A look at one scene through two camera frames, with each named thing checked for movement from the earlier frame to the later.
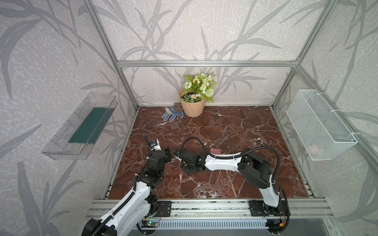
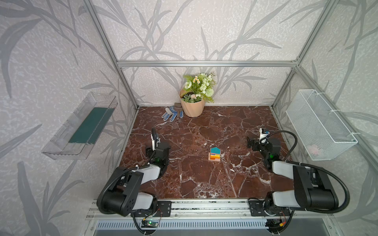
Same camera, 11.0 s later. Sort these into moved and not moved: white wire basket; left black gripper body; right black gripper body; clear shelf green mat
Moved: right black gripper body
Not moved: white wire basket; clear shelf green mat; left black gripper body
